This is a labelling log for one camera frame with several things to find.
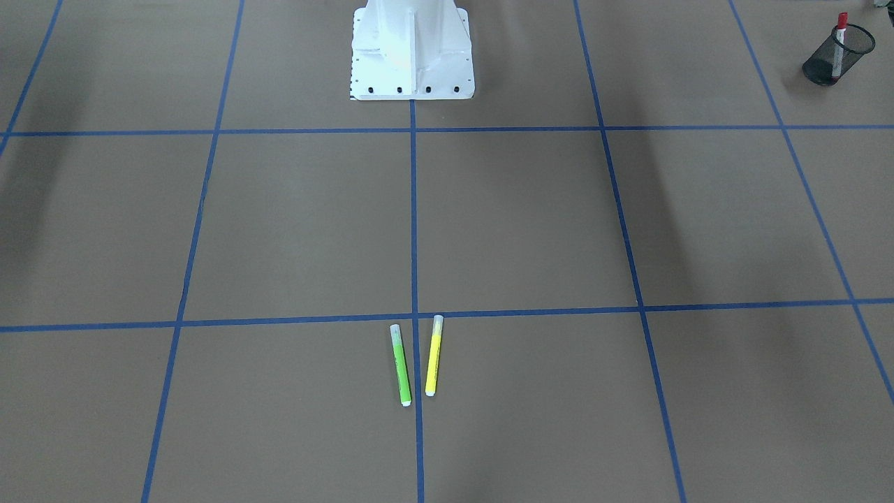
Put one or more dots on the green marker pen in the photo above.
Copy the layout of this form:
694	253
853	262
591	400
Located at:
401	370

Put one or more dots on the black cup near arm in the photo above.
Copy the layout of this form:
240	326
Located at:
858	42

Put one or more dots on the yellow marker pen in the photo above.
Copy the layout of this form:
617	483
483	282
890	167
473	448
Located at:
435	341

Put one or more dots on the red marker pen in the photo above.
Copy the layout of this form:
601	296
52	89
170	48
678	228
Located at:
839	35

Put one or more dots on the brown paper table mat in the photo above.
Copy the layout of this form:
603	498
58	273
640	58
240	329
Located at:
663	258

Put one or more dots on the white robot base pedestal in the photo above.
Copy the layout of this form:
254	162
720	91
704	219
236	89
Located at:
411	50

